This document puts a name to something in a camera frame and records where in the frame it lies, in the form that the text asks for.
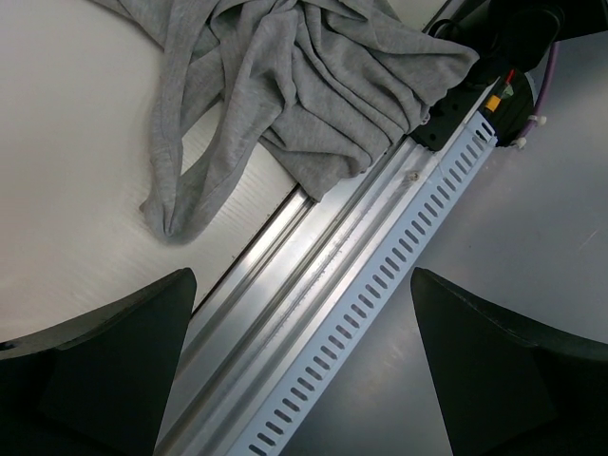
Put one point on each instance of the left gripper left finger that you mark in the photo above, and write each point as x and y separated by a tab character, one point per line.
97	384

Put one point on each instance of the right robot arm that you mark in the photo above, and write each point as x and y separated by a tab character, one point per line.
517	34

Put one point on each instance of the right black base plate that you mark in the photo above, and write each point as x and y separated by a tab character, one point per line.
506	104

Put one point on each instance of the aluminium front rail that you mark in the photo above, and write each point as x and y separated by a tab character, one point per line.
251	328

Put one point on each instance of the white slotted cable duct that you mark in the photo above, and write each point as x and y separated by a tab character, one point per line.
320	359

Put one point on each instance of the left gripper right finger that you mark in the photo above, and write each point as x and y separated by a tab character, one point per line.
508	384

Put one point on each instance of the grey tank top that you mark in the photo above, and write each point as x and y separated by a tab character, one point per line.
326	86

